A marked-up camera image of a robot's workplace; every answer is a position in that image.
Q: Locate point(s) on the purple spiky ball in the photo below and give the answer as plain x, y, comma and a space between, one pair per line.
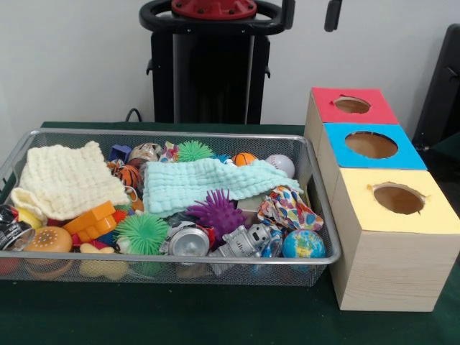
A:
219, 215

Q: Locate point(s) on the black and red robot pedestal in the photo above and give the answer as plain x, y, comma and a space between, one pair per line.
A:
215, 72

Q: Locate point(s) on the wooden box with three holes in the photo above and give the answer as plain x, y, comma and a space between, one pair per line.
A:
395, 273

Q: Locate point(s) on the colourful heart print cloth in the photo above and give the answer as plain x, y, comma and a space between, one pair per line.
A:
291, 208

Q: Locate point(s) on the white baseball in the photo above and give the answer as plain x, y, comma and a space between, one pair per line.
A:
282, 163

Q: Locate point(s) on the orange plastic block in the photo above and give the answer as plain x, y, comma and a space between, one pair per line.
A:
93, 219

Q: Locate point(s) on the green spiky ball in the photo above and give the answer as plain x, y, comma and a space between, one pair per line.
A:
142, 233

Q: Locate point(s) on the dark green table cloth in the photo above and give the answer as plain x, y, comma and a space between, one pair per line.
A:
449, 143
179, 316

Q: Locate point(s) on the shallow metal mesh bin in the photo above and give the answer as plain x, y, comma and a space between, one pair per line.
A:
215, 276

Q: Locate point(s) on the orange striped tiger toy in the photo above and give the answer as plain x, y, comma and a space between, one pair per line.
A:
127, 174

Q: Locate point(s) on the silver toy robot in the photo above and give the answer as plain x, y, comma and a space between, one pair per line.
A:
240, 242

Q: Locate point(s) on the mint green waffle cloth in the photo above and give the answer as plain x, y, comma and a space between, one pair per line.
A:
201, 183

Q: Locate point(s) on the toy burger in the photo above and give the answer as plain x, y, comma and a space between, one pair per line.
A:
48, 239

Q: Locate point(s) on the black upright panel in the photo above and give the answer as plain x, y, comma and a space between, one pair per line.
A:
442, 90

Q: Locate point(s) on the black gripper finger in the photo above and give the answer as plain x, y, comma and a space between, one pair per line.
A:
333, 14
288, 14

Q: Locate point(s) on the globe print ball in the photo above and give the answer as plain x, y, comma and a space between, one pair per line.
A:
303, 244

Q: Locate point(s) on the cream waffle cloth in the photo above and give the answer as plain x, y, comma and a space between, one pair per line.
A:
68, 179

